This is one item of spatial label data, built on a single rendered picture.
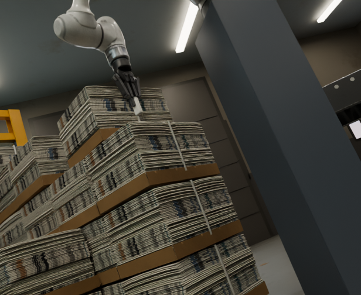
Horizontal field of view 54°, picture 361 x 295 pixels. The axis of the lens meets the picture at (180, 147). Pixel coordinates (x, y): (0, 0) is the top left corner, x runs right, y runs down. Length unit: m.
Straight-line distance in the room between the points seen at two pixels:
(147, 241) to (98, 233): 0.27
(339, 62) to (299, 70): 7.16
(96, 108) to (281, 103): 0.67
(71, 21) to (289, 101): 0.83
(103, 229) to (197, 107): 5.10
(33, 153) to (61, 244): 0.47
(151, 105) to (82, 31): 0.39
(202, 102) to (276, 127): 5.44
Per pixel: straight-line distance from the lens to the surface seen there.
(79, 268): 1.35
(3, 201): 2.01
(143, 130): 1.17
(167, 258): 1.09
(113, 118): 1.33
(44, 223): 1.65
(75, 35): 1.40
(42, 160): 1.63
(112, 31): 1.50
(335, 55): 8.24
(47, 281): 1.29
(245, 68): 0.97
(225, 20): 1.04
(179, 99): 6.25
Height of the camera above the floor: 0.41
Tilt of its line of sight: 14 degrees up
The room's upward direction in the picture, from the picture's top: 21 degrees counter-clockwise
